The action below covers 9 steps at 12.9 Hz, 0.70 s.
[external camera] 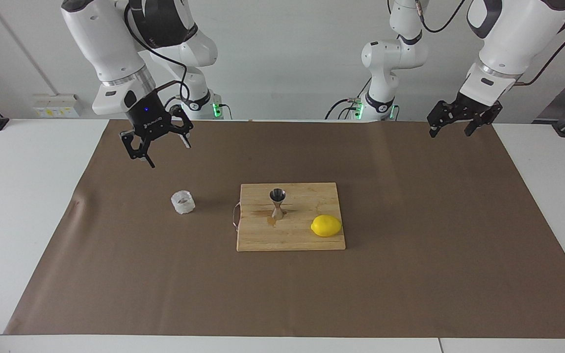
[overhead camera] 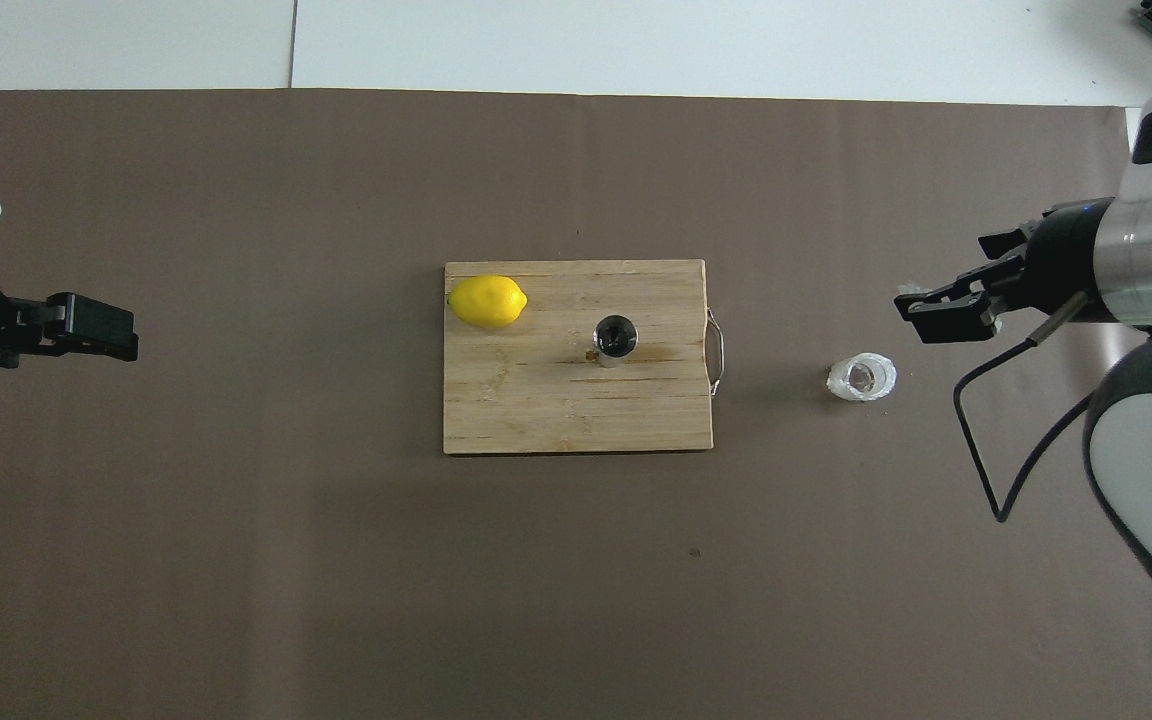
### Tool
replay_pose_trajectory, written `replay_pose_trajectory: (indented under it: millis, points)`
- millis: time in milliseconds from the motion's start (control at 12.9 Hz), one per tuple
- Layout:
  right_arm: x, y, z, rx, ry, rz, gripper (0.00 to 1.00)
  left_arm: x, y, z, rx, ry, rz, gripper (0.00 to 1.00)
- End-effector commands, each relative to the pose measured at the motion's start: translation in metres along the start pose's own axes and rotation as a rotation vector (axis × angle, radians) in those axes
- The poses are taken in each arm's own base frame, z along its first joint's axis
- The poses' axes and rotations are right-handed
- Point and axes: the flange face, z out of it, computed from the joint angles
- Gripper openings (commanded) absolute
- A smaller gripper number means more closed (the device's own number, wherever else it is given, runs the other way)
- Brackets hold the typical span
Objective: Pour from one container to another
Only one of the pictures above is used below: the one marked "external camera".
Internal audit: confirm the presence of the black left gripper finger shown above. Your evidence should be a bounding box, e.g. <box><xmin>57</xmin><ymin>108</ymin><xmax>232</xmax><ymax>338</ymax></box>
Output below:
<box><xmin>427</xmin><ymin>100</ymin><xmax>460</xmax><ymax>138</ymax></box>
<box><xmin>463</xmin><ymin>112</ymin><xmax>496</xmax><ymax>137</ymax></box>

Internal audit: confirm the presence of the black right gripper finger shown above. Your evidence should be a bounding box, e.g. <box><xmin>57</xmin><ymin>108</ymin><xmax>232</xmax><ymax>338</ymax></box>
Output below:
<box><xmin>167</xmin><ymin>107</ymin><xmax>195</xmax><ymax>150</ymax></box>
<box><xmin>120</xmin><ymin>128</ymin><xmax>156</xmax><ymax>169</ymax></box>

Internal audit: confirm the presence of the small clear glass cup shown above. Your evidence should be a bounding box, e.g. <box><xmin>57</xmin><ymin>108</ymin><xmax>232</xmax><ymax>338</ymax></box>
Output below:
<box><xmin>171</xmin><ymin>191</ymin><xmax>196</xmax><ymax>215</ymax></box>

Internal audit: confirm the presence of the steel double jigger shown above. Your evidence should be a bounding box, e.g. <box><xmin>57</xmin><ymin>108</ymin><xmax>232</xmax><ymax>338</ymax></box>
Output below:
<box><xmin>269</xmin><ymin>188</ymin><xmax>287</xmax><ymax>221</ymax></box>

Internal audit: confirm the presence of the brown paper mat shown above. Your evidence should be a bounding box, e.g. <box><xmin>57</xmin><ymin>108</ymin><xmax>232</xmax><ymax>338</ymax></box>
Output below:
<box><xmin>4</xmin><ymin>119</ymin><xmax>565</xmax><ymax>339</ymax></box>

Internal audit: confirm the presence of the wooden cutting board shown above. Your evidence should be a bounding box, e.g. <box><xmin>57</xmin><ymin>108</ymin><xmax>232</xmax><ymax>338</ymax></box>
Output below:
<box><xmin>232</xmin><ymin>183</ymin><xmax>347</xmax><ymax>252</ymax></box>

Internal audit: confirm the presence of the yellow lemon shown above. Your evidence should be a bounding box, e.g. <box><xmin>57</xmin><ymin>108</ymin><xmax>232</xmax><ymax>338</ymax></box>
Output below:
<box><xmin>311</xmin><ymin>215</ymin><xmax>343</xmax><ymax>238</ymax></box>

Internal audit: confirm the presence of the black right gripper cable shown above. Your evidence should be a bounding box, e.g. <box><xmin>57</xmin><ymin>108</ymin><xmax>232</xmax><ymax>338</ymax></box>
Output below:
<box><xmin>125</xmin><ymin>5</ymin><xmax>190</xmax><ymax>106</ymax></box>

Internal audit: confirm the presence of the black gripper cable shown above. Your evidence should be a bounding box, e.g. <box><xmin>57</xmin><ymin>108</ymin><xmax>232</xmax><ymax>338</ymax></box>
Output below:
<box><xmin>416</xmin><ymin>0</ymin><xmax>565</xmax><ymax>86</ymax></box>
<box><xmin>125</xmin><ymin>5</ymin><xmax>190</xmax><ymax>106</ymax></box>

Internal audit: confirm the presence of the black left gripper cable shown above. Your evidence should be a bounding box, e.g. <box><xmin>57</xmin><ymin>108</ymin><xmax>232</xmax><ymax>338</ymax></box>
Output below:
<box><xmin>416</xmin><ymin>0</ymin><xmax>565</xmax><ymax>86</ymax></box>

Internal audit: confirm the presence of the white wall socket strip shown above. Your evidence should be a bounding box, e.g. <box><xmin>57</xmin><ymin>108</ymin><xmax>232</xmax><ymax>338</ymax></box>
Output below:
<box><xmin>33</xmin><ymin>94</ymin><xmax>83</xmax><ymax>119</ymax></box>

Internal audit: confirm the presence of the black arm base cable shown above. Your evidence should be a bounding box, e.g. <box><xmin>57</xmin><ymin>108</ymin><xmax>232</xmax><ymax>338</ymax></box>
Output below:
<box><xmin>325</xmin><ymin>97</ymin><xmax>364</xmax><ymax>120</ymax></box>

